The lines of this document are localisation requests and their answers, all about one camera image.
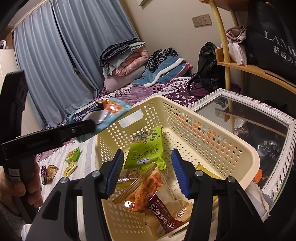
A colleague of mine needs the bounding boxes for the light blue snack bag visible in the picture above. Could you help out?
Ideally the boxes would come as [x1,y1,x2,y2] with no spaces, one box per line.
[67,98,131,143]

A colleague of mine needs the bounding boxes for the cream perforated plastic basket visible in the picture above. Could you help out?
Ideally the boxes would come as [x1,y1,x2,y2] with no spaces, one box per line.
[97,96,263,240]

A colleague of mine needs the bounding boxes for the striped white-blue bed cover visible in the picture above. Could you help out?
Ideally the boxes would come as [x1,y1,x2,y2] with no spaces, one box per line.
[27,141,264,240]

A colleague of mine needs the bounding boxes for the black-white patterned garment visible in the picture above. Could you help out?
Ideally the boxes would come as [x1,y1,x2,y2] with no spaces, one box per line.
[146,47,178,72]

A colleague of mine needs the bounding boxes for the black LANWEI shopping bag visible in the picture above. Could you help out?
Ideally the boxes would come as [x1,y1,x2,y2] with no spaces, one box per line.
[244,1,295,84]

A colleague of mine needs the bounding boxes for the stack of folded quilts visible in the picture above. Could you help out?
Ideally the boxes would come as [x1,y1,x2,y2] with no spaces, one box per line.
[99,37,149,92]

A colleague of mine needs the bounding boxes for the person's left hand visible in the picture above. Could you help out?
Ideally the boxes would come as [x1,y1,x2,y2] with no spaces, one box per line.
[0,165,43,216]

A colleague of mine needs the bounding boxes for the yellow biscuit bar packet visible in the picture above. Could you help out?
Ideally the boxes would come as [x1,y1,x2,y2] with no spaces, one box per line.
[196,162,221,204]

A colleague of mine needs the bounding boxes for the blue-grey curtain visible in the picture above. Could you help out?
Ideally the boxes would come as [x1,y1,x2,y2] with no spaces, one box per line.
[14,1,136,128]

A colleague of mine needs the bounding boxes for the wooden curved shelf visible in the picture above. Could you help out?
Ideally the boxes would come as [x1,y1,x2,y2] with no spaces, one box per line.
[206,1,295,93]

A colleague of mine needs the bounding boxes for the beige wall socket plate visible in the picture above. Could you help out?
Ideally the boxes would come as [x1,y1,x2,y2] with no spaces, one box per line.
[192,14,212,28]

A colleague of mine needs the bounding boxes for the orange-brown snack bag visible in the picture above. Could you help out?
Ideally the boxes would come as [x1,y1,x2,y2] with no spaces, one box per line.
[113,163,193,238]

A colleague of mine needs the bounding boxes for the framed wall picture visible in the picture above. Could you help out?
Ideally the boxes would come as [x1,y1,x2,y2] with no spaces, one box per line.
[136,0,147,6]

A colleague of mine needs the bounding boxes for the clear bag of round crackers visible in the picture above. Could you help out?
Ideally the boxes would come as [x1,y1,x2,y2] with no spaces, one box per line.
[117,169,140,187]

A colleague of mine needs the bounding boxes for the small green cracker pack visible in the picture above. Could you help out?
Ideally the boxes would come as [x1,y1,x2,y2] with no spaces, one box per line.
[65,148,80,164]

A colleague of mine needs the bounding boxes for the tan pastry wrapper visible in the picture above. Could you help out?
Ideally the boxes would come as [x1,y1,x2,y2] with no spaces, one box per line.
[46,165,59,182]

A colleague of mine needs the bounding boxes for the large green snack bag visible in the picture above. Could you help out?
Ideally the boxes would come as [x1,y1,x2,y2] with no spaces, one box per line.
[124,126,167,171]

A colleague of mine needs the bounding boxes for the white wardrobe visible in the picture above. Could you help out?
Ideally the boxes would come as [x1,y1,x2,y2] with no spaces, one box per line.
[1,49,42,138]

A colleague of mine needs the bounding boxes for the pink folded clothes on shelf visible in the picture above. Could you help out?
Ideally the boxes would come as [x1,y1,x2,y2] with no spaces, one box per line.
[226,25,247,66]

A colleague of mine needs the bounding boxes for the black backpack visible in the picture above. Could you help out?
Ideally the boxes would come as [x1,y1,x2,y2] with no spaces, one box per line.
[187,42,226,97]

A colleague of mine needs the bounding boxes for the yellow foil packet with barcode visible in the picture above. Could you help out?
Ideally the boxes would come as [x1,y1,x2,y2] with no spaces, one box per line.
[63,162,78,178]

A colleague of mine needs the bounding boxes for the blue fleece blanket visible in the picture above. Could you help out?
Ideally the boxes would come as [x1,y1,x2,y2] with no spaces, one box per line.
[131,56,193,87]

